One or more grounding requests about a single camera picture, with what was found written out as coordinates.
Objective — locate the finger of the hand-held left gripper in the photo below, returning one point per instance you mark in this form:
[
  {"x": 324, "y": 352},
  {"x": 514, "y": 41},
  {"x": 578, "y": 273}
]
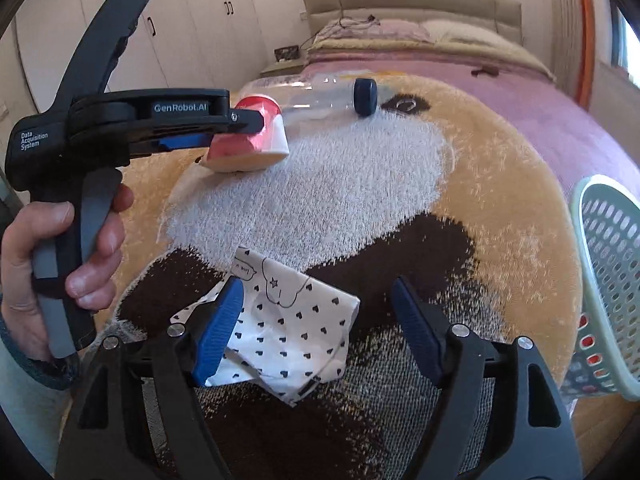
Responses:
[
  {"x": 247, "y": 120},
  {"x": 180, "y": 142}
]

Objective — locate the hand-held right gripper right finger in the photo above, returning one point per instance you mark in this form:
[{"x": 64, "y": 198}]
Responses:
[{"x": 417, "y": 330}]

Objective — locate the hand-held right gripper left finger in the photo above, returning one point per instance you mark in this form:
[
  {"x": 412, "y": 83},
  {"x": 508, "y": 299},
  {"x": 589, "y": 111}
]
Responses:
[{"x": 220, "y": 325}]

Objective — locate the red and white paper cup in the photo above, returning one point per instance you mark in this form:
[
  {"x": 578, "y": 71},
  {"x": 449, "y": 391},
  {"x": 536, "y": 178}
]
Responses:
[{"x": 260, "y": 145}]

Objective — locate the white heart-pattern cloth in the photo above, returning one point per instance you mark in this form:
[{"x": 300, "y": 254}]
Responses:
[{"x": 300, "y": 320}]

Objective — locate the green plastic laundry basket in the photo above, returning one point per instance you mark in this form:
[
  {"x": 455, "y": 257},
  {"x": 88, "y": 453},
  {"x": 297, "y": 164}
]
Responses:
[{"x": 580, "y": 220}]

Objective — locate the person's left forearm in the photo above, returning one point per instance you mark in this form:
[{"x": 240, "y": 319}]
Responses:
[{"x": 25, "y": 410}]

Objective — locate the person's left hand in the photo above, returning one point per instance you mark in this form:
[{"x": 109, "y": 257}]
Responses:
[{"x": 40, "y": 225}]

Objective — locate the white nightstand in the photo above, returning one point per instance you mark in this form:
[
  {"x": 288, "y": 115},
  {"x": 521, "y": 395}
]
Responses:
[{"x": 282, "y": 67}]

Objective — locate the dark patterned box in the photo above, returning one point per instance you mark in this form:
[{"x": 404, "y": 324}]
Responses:
[{"x": 286, "y": 53}]

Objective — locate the white wardrobe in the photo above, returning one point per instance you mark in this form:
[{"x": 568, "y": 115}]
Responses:
[{"x": 190, "y": 20}]

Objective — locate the clear bottle with blue cap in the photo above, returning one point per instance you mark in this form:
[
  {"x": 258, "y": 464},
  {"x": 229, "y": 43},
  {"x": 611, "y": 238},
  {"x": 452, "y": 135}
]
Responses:
[{"x": 365, "y": 97}]

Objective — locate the olive folded quilt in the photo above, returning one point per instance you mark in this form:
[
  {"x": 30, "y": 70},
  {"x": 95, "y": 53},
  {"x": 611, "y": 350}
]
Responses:
[{"x": 350, "y": 52}]

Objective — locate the pink pillow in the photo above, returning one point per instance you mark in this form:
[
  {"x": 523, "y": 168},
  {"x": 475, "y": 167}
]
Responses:
[{"x": 380, "y": 32}]

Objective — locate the bear printed fuzzy blanket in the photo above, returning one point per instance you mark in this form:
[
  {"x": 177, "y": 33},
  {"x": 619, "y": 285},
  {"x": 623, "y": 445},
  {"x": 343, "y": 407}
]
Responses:
[{"x": 500, "y": 170}]

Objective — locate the beige padded headboard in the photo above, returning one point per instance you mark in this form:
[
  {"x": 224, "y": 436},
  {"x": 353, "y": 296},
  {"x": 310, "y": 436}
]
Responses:
[{"x": 410, "y": 2}]

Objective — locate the light floral pillow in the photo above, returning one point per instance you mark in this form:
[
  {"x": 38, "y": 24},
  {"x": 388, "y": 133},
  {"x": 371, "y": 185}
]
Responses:
[{"x": 470, "y": 34}]

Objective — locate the dark brown object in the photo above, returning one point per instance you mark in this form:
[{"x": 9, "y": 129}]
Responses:
[{"x": 485, "y": 71}]

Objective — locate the bed with purple bedspread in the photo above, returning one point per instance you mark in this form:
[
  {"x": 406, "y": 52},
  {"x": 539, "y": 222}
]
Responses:
[{"x": 575, "y": 125}]

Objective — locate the beige curtain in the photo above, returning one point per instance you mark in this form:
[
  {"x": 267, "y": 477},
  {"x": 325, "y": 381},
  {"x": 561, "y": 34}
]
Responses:
[{"x": 560, "y": 10}]

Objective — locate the orange curtain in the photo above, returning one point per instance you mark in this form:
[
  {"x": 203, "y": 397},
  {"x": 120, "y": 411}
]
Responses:
[{"x": 584, "y": 35}]

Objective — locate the dark framed window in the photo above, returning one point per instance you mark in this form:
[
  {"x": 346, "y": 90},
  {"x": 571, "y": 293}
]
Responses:
[{"x": 630, "y": 45}]

